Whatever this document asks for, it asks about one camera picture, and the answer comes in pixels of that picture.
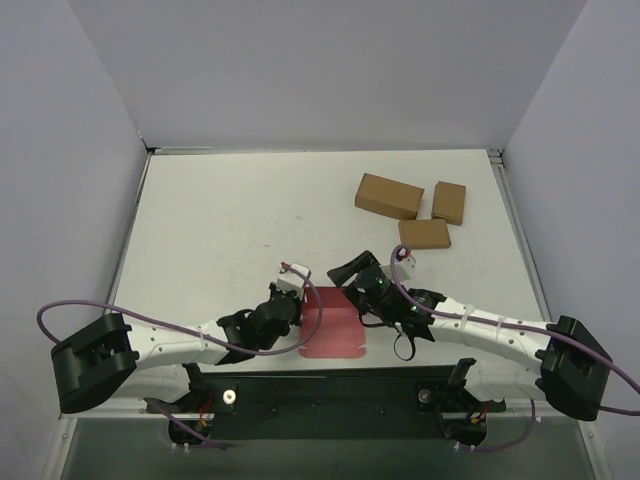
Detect aluminium frame rail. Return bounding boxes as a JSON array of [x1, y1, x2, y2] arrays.
[[59, 372, 599, 426]]

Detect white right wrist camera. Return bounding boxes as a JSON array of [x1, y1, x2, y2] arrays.
[[394, 248, 416, 282]]

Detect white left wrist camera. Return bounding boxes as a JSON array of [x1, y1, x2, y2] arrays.
[[275, 263, 311, 299]]

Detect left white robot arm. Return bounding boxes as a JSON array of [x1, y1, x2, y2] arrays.
[[51, 281, 304, 414]]

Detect large brown cardboard box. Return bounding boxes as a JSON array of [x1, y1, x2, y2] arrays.
[[354, 173, 424, 220]]

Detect pink cardboard box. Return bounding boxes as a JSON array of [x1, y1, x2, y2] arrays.
[[298, 287, 366, 359]]

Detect small brown box right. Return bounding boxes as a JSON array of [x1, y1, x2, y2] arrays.
[[431, 181, 466, 226]]

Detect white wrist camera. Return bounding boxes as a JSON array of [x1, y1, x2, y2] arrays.
[[394, 248, 416, 282], [275, 263, 311, 299]]

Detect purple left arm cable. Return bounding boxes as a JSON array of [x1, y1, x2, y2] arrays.
[[36, 262, 326, 357]]

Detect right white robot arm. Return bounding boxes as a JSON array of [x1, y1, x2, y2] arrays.
[[327, 249, 611, 421]]

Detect brown cardboard box front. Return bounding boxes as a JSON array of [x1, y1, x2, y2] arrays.
[[398, 219, 451, 250]]

